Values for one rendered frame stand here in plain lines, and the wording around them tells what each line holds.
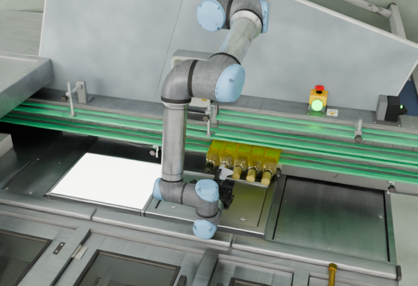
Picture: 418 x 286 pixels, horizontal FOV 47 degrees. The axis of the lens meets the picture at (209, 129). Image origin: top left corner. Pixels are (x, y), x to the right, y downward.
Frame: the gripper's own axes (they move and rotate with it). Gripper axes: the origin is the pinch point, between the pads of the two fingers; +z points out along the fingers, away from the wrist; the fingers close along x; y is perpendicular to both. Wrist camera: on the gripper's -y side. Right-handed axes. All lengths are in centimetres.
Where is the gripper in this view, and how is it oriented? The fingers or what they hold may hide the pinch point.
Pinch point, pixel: (221, 172)
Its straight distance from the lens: 190.6
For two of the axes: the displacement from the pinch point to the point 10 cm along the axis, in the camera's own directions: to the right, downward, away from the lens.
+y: 9.7, 1.3, -2.2
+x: 0.1, -8.7, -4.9
